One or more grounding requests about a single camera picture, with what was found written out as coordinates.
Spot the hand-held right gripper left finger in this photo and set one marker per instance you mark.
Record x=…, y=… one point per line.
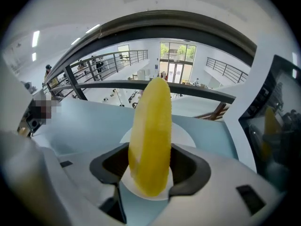
x=70, y=192

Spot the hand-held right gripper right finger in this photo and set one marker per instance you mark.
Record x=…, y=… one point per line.
x=216, y=196

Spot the yellow banana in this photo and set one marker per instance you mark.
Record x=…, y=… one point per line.
x=150, y=138

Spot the light blue table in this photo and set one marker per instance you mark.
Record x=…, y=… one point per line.
x=94, y=126

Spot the black balcony railing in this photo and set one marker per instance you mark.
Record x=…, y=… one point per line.
x=225, y=69
x=115, y=60

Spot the white ceiling strip light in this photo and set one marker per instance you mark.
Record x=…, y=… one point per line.
x=75, y=41
x=92, y=28
x=34, y=57
x=35, y=39

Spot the glass entrance doors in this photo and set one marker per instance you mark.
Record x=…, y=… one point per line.
x=176, y=62

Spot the black curved railing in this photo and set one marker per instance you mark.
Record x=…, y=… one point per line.
x=176, y=19

